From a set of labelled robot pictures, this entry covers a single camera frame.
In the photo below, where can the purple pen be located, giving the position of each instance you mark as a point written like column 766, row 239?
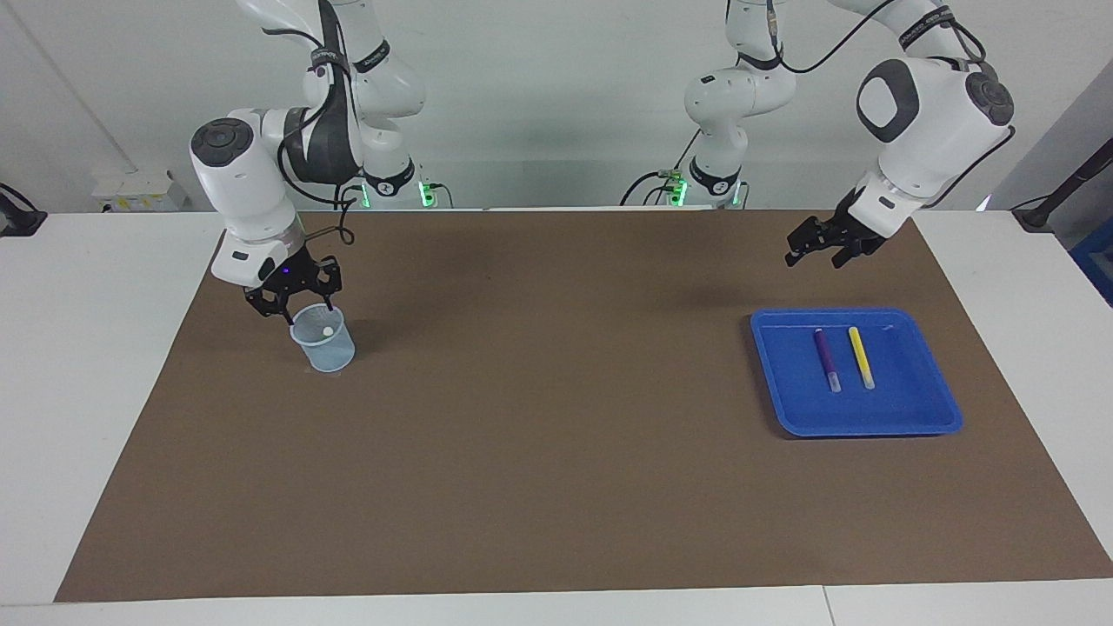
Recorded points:
column 826, row 358

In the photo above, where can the white box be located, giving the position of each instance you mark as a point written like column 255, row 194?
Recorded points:
column 139, row 191

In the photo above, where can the translucent light blue cup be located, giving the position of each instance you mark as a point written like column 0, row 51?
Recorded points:
column 323, row 348

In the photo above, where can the blue plastic tray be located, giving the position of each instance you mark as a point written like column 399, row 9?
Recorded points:
column 904, row 409

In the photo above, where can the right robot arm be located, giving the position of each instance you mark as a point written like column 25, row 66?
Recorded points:
column 248, row 187

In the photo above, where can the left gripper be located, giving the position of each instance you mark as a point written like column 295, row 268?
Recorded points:
column 859, row 228

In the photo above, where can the yellow pen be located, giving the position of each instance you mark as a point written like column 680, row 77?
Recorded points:
column 862, row 356

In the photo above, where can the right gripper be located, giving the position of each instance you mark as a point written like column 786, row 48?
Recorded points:
column 291, row 268

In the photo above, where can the black stand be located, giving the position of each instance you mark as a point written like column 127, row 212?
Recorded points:
column 19, row 217
column 1065, row 187

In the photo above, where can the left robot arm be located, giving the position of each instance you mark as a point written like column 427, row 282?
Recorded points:
column 922, row 139

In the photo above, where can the blue crate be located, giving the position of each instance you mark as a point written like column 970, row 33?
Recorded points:
column 1097, row 261

